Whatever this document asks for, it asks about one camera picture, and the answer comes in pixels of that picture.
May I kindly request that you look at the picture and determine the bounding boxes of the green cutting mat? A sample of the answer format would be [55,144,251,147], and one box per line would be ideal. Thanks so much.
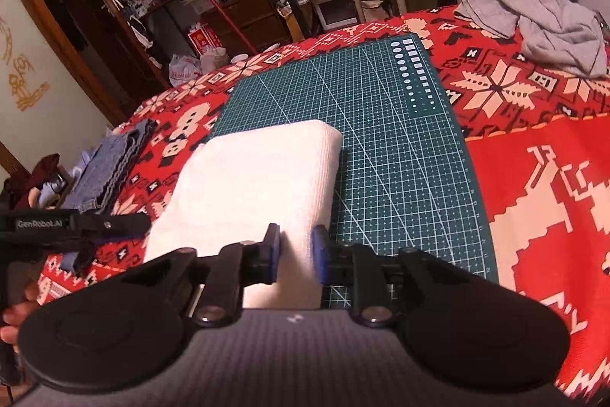
[209,32,499,311]

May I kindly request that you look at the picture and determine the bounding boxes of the red patterned blanket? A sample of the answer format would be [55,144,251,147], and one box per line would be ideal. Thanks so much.
[35,3,610,404]

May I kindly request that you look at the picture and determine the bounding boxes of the brown wooden drawer cabinet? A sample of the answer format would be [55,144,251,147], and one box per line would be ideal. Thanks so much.
[185,0,292,56]

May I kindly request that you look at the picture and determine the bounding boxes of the dark red cloth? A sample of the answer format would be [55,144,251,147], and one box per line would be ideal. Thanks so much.
[4,153,61,208]

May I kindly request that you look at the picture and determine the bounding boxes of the red broom handle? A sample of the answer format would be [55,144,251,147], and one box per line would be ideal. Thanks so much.
[192,0,259,56]

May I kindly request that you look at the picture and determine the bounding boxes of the blue jeans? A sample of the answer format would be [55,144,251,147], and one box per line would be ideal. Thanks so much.
[61,120,159,216]

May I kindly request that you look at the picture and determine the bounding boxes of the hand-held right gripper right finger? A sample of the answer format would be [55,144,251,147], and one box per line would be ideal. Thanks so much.
[312,225,470,326]

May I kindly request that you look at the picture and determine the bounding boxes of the white plastic bag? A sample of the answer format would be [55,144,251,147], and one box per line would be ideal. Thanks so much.
[168,53,204,89]

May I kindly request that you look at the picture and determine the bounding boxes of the white knit sweater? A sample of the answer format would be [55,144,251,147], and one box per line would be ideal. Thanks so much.
[142,118,345,311]

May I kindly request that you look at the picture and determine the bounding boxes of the red and white box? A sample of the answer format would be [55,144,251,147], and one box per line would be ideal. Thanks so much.
[186,22,218,56]

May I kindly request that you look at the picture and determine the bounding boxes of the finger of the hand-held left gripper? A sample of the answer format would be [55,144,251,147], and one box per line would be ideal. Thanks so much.
[79,212,151,241]

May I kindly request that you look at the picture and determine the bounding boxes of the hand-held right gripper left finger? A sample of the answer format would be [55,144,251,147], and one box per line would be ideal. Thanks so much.
[126,224,281,325]

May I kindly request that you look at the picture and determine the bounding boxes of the grey garment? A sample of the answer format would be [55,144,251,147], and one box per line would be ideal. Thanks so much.
[452,0,609,80]

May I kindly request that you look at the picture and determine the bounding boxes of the person's left hand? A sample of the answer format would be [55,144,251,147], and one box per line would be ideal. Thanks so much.
[0,283,41,343]

